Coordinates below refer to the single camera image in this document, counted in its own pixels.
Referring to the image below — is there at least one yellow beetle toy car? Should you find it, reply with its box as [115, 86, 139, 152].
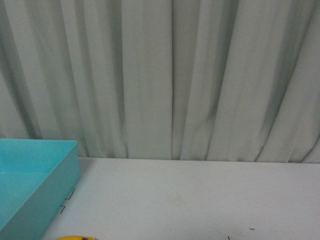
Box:
[56, 235, 97, 240]

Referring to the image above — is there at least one grey pleated curtain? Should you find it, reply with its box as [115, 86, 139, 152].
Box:
[0, 0, 320, 163]

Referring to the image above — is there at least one turquoise storage box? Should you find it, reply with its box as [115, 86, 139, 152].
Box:
[0, 138, 80, 240]

